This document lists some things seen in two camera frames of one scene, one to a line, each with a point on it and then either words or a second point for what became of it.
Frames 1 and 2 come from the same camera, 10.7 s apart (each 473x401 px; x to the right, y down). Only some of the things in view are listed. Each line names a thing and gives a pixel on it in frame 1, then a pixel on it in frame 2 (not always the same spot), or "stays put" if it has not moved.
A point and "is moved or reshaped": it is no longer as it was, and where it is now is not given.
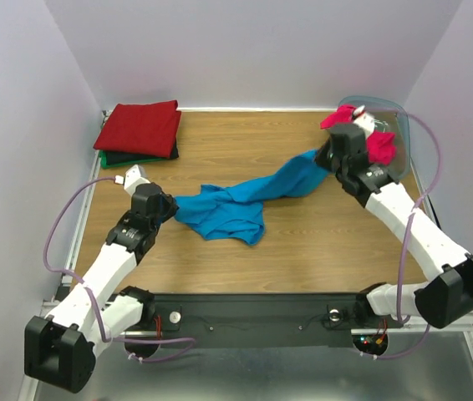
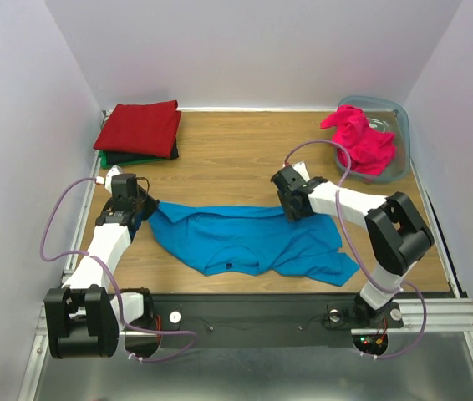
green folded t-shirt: x=104 y=164 stays put
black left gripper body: x=167 y=210 to x=144 y=204
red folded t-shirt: x=150 y=128 stays put
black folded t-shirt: x=117 y=157 stays put
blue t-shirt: x=236 y=213 is moved or reshaped
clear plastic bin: x=389 y=116 stays put
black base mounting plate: x=256 y=319 stays put
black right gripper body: x=325 y=155 to x=284 y=200
